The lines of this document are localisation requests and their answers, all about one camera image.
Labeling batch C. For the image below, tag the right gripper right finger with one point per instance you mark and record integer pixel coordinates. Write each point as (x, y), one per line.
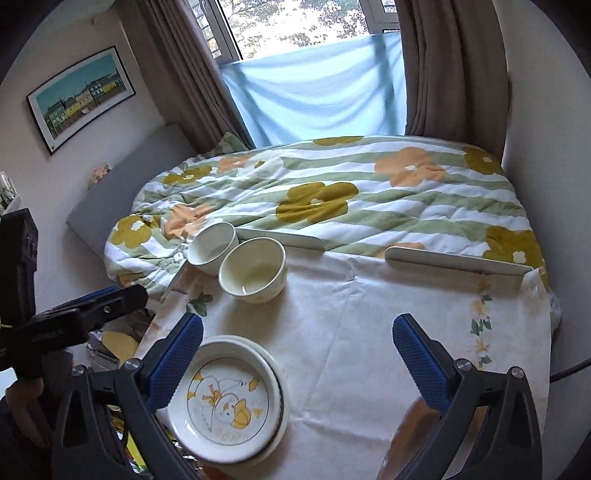
(508, 445)

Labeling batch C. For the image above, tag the brown curtain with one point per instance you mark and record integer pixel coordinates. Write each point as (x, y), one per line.
(457, 80)
(179, 71)

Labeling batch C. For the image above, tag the white ribbed ceramic bowl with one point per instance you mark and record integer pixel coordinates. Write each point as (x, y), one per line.
(210, 246)

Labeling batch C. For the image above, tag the cream ceramic bowl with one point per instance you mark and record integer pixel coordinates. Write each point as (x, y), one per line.
(254, 272)

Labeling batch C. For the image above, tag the framed city picture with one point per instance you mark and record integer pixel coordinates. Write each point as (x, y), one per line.
(78, 95)

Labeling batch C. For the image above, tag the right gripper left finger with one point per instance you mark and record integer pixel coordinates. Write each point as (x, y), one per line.
(85, 444)

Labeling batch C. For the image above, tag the cream floral tablecloth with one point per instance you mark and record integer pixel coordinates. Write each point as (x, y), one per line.
(330, 332)

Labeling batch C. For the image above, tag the floral green striped duvet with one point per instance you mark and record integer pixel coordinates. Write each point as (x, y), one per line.
(360, 195)

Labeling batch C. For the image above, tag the brown right curtain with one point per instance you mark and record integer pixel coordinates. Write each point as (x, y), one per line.
(457, 80)

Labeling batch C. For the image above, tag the white duck picture plate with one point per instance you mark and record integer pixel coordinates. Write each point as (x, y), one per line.
(226, 405)

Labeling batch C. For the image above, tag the person's left hand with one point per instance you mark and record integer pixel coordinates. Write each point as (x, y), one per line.
(22, 399)

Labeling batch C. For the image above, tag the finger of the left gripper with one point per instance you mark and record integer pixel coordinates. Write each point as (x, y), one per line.
(88, 316)
(85, 298)

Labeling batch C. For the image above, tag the light blue window sheet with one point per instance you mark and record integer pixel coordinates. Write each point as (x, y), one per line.
(351, 88)

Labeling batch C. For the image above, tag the grey headboard panel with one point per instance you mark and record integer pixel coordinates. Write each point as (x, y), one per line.
(111, 198)

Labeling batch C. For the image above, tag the brown left curtain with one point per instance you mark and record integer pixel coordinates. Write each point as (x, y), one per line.
(179, 71)

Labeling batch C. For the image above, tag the window frame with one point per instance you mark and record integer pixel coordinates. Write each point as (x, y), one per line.
(237, 30)

